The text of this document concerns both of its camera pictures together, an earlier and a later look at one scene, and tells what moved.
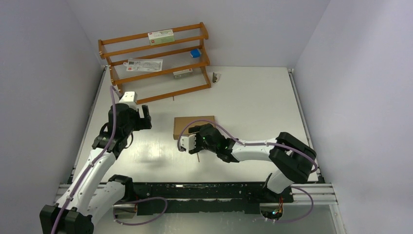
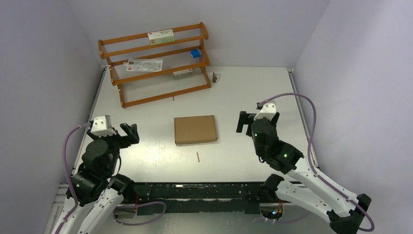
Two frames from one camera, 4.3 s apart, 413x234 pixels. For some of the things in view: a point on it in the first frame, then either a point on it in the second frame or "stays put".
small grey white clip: [215, 77] stays put
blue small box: [196, 53] stays put
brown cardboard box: [180, 122] stays put
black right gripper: [197, 147] → [245, 118]
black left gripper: [142, 123] → [131, 132]
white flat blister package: [143, 65] stays put
